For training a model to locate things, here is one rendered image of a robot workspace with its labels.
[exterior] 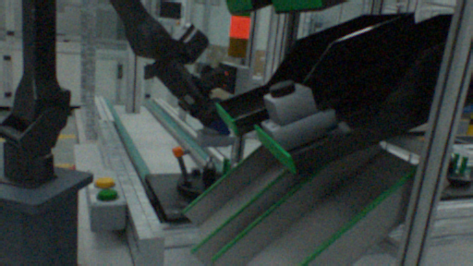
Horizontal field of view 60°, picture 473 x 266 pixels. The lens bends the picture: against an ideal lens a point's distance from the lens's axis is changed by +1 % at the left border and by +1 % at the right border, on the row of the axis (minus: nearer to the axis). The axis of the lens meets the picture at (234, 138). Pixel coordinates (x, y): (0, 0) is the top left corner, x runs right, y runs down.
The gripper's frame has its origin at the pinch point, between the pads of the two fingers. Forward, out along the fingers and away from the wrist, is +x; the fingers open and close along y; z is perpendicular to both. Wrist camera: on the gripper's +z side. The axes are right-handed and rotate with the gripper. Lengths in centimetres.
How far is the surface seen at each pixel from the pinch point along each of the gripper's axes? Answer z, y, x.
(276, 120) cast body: 1.1, -41.2, -12.6
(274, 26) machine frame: 53, 77, 22
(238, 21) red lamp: 22.8, 16.7, -7.7
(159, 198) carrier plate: -20.0, -2.6, 2.4
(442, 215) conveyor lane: 24, -17, 53
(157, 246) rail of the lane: -24.3, -16.8, 2.0
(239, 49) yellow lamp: 18.6, 16.4, -2.4
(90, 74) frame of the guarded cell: -15, 82, -14
